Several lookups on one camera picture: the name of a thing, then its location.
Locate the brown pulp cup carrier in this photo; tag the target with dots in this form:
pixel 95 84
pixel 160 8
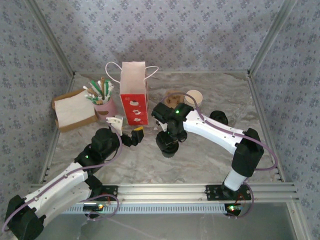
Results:
pixel 175 100

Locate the red white paper bag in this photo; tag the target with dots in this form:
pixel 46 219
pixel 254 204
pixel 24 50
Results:
pixel 132 107

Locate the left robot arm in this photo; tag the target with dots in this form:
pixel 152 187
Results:
pixel 57 185

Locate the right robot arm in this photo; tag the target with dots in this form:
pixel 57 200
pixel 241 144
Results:
pixel 215 130

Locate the paper cup stack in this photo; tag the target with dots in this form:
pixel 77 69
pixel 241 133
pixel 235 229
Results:
pixel 193 96

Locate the pink straw holder cup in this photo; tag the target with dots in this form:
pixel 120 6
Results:
pixel 105 111

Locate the white napkin stack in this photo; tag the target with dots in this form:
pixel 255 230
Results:
pixel 72 110

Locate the brown cardboard napkin box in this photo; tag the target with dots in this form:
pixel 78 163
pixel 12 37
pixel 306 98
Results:
pixel 57 103

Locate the brown paper straw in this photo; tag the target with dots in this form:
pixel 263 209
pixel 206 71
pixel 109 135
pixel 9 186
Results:
pixel 102 83

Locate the small circuit board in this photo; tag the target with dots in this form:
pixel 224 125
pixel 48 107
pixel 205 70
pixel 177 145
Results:
pixel 233 208
pixel 93 207

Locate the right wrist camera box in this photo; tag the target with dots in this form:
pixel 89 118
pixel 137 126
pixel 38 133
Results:
pixel 163 127

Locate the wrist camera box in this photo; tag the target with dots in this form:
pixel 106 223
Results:
pixel 163 127
pixel 116 123

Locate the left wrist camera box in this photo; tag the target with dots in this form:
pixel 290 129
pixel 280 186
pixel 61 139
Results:
pixel 116 123

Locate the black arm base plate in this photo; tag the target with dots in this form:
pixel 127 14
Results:
pixel 110 191
pixel 212 192

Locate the aluminium side rail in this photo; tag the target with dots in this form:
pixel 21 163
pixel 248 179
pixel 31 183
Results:
pixel 260 105
pixel 51 150

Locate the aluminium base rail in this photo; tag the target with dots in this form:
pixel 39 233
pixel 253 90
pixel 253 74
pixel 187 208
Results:
pixel 162 192

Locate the aluminium frame post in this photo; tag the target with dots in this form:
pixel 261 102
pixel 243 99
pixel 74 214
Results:
pixel 53 37
pixel 269 37

